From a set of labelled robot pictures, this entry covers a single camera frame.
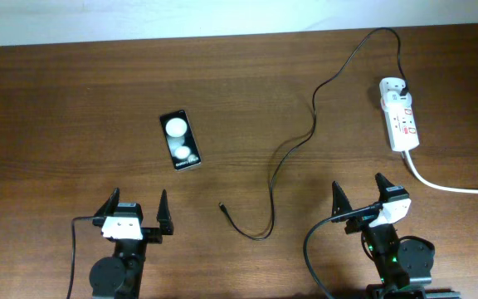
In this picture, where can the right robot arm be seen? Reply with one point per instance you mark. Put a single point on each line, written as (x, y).
(404, 264)

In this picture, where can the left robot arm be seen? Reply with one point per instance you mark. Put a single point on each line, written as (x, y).
(120, 275)

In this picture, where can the black smartphone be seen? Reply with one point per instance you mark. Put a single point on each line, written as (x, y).
(180, 140)

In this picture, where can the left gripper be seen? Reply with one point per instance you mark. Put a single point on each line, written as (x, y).
(155, 233)

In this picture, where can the white power strip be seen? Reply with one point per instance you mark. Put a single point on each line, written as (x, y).
(401, 125)

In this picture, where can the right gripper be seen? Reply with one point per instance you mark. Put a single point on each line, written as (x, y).
(361, 223)

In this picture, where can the white USB charger adapter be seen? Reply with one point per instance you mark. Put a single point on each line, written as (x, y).
(393, 88)

